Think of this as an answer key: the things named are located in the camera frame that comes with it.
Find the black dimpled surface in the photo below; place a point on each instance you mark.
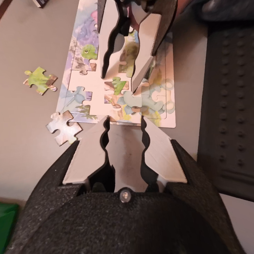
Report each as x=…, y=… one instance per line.
x=228, y=99

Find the colourful puzzle box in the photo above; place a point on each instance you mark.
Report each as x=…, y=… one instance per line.
x=40, y=3

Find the pale yellow teal puzzle piece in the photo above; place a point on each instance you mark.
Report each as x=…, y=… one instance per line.
x=129, y=99

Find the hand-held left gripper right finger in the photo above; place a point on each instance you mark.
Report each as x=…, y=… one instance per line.
x=164, y=160

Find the grey desk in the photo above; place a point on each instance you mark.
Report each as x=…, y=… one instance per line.
x=29, y=39

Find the green plastic bin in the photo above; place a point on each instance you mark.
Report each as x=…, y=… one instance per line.
x=8, y=224

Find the small green brown puzzle piece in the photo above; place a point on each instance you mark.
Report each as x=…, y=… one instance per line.
x=39, y=79

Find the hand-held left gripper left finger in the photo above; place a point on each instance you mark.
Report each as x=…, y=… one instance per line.
x=87, y=160

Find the brown grey puzzle piece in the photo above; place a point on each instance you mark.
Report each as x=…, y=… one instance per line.
x=63, y=129

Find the green grass puzzle piece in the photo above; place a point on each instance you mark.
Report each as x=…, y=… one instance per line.
x=129, y=51

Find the blue purple puzzle piece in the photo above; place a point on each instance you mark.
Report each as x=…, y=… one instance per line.
x=87, y=29

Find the green and brown puzzle piece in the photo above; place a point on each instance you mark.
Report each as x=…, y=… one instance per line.
x=117, y=85

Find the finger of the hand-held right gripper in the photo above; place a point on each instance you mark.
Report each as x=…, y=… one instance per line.
x=109, y=19
x=148, y=35

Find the pink dinosaur head puzzle piece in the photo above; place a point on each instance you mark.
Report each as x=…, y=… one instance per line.
x=94, y=15

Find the group of assembled puzzle pieces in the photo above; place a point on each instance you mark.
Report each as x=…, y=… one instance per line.
x=158, y=69

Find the person's right forearm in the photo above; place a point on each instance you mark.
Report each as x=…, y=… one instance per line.
x=228, y=10

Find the dinosaur puzzle tray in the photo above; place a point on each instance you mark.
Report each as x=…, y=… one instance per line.
x=83, y=79

